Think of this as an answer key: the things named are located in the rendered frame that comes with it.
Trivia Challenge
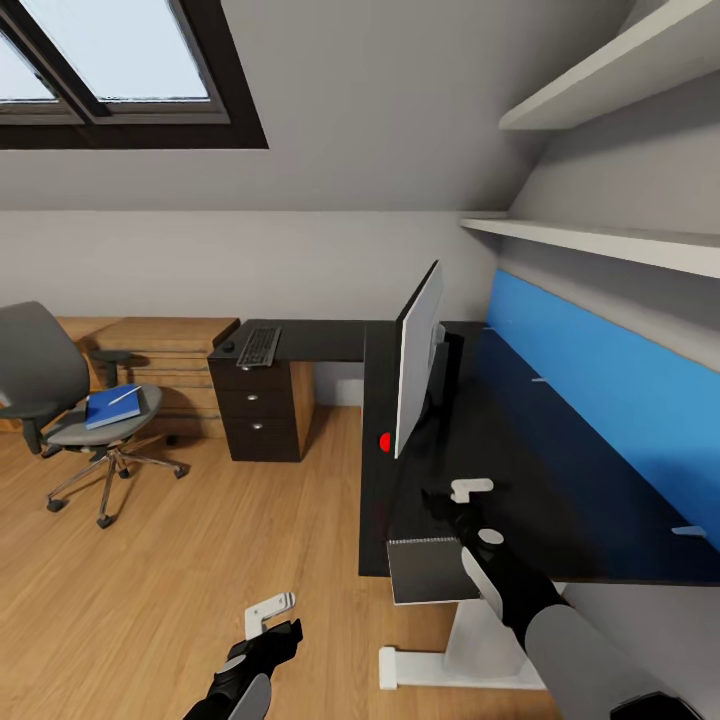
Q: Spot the notebook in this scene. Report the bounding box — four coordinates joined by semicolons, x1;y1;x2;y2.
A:
386;537;485;606

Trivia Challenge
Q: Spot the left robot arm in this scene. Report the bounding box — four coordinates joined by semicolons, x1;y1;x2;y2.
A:
183;592;302;720

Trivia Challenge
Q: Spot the keyboard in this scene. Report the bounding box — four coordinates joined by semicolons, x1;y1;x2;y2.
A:
237;327;281;367

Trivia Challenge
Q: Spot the folder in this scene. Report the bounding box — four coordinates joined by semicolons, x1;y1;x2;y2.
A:
85;384;140;430

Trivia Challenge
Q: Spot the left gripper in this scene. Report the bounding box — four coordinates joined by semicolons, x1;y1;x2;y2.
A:
229;619;302;675

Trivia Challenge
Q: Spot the swivel chair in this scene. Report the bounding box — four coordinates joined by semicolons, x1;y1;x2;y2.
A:
0;301;185;529

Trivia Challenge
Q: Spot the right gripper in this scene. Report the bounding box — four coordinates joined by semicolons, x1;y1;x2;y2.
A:
421;489;483;531

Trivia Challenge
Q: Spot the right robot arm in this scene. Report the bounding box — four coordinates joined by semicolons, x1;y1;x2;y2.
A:
421;478;705;720

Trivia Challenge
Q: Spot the monitor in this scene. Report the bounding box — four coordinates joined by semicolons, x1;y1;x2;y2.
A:
378;259;465;458

